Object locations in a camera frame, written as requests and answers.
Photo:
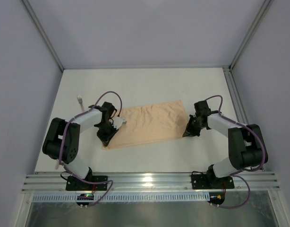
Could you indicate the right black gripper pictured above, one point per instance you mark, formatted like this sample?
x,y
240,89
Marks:
x,y
192,127

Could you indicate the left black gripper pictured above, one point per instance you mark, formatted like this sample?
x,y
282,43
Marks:
x,y
106,133

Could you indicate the orange cloth napkin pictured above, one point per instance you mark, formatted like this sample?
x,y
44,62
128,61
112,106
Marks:
x,y
150,124

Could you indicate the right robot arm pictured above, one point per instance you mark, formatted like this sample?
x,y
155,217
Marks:
x,y
246,148

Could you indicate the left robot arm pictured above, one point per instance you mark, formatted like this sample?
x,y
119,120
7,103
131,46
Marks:
x,y
62,139

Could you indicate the left black controller board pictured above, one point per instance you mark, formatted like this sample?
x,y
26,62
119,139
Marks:
x,y
84,200

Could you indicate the black controller board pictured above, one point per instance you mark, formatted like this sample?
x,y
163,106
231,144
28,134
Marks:
x,y
216,199
84,200

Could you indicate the right black controller board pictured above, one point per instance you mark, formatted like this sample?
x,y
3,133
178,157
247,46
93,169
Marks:
x,y
216,199

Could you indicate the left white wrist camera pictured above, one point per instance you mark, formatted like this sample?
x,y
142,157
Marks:
x,y
118,122

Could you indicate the silver fork pink handle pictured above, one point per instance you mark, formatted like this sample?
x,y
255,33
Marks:
x,y
80,101

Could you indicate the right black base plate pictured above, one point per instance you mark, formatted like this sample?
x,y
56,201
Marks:
x,y
204,181

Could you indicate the right side aluminium rail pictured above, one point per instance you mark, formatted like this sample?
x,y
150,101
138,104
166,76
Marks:
x,y
235,96

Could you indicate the aluminium rail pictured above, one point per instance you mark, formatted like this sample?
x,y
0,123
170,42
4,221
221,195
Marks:
x,y
235,96
151,182

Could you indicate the white slotted cable duct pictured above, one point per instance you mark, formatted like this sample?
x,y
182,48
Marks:
x,y
124,197

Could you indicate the front aluminium rail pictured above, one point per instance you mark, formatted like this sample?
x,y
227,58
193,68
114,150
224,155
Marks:
x,y
151,182

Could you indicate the left frame post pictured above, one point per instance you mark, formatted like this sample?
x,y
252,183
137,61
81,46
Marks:
x,y
41,31

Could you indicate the frame post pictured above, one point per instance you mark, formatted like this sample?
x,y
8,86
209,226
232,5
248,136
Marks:
x,y
41,31
263,9

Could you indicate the right frame post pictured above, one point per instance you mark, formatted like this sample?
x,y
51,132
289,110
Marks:
x,y
263,9

